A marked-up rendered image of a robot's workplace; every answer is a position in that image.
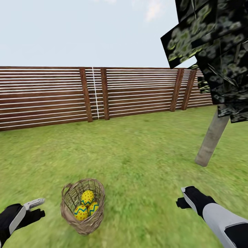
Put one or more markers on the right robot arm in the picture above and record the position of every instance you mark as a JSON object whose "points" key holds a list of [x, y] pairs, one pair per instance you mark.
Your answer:
{"points": [[230, 229]]}

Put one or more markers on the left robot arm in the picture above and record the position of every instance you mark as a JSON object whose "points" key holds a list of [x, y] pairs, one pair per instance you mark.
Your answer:
{"points": [[16, 216]]}

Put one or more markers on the wicker basket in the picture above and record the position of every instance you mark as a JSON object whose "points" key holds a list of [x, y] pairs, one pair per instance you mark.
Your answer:
{"points": [[73, 198]]}

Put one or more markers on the easter egg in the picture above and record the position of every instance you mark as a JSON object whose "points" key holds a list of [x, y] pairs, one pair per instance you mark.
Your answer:
{"points": [[87, 198], [81, 212], [92, 208]]}

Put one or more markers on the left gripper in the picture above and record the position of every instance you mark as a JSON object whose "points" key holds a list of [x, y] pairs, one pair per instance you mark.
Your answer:
{"points": [[33, 217]]}

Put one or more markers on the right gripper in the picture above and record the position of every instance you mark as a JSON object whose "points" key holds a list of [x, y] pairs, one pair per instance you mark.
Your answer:
{"points": [[181, 202]]}

